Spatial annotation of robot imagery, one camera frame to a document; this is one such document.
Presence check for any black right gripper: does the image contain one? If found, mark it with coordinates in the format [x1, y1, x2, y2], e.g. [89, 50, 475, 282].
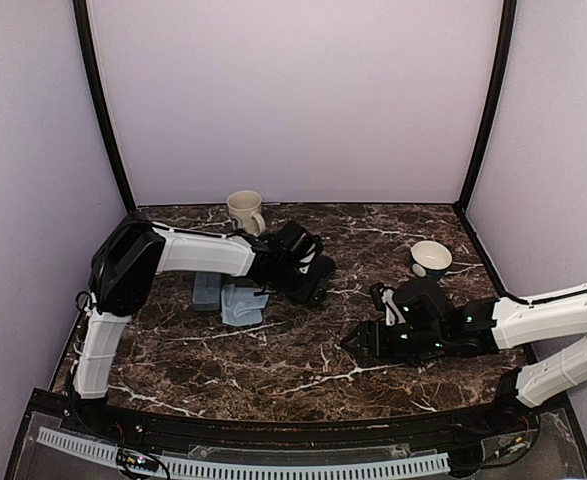
[341, 319, 446, 359]

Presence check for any black hard glasses case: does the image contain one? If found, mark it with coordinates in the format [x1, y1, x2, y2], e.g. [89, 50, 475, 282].
[304, 255, 336, 290]

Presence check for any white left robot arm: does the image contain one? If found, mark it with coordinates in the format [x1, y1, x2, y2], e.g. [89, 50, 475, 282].
[72, 212, 336, 436]

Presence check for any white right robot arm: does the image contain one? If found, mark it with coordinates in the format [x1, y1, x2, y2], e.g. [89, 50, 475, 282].
[340, 277, 587, 434]

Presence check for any blue textured glasses case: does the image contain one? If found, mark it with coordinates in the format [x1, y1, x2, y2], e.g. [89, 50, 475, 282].
[192, 272, 222, 311]

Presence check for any cream ceramic mug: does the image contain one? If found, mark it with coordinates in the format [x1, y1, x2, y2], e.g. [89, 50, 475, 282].
[226, 190, 266, 236]

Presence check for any white and green bowl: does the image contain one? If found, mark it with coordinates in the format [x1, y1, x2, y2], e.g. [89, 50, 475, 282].
[410, 240, 453, 281]

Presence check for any white slotted cable duct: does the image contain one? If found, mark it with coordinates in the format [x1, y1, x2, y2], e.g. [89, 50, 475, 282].
[36, 427, 451, 479]

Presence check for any right black frame post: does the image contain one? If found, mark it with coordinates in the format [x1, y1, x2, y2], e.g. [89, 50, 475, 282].
[455, 0, 518, 215]

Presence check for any black frame post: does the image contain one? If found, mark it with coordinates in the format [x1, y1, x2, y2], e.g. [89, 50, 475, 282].
[455, 0, 518, 215]
[72, 0, 137, 213]

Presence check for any left black frame post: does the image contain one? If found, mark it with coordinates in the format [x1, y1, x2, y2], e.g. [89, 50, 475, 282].
[72, 0, 137, 213]

